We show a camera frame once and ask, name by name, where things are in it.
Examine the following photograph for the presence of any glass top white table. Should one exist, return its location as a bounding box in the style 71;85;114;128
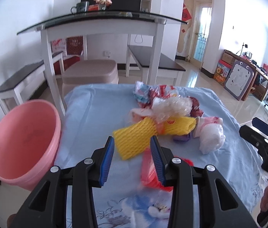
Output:
19;10;183;118

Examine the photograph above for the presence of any white foam netting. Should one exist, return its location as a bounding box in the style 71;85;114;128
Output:
151;96;193;122

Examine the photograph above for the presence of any red printed plastic bag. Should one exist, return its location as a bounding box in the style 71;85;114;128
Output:
139;148;194;192

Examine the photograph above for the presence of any glass balcony door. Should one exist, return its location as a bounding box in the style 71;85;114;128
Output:
190;0;212;69

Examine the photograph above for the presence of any left black white bench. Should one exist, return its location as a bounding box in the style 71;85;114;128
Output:
0;51;66;115

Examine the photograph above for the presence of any pink white paper carton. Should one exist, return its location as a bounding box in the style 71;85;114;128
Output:
193;117;223;138

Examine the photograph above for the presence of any black white bench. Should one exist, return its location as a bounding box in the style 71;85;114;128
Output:
0;51;66;115
126;45;187;87

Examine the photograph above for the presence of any red gift bag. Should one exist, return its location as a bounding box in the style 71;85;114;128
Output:
66;36;83;56

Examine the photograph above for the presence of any orange white plastic bag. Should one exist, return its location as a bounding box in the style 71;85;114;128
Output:
129;108;156;124

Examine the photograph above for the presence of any blue red snack wrapper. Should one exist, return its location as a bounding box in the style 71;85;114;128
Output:
133;81;157;108

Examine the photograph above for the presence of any purple wrapper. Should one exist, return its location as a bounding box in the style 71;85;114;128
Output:
172;133;191;143

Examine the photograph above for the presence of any wooden desk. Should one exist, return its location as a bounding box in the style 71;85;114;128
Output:
221;50;268;101

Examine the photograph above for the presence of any right black white bench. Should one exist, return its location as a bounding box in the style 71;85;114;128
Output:
126;45;187;87

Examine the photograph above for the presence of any grey monster drawing board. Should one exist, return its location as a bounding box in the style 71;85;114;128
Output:
224;60;256;101

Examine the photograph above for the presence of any pink plastic basin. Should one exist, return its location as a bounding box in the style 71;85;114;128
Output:
0;99;61;191

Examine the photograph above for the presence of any colourful cardboard box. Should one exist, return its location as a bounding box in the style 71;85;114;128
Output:
213;60;232;86

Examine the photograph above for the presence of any beige plastic stool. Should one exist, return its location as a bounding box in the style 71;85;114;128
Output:
61;59;119;96

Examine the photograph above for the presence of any yellow foam fruit net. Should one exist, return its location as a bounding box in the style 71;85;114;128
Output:
112;117;197;161

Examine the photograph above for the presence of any dark green mug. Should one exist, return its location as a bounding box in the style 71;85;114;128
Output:
70;1;90;14

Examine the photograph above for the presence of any light blue floral cloth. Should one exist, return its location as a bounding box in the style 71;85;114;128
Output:
55;84;267;227

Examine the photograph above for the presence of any dark red crumpled wrapper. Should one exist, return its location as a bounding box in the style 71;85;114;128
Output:
190;96;203;117

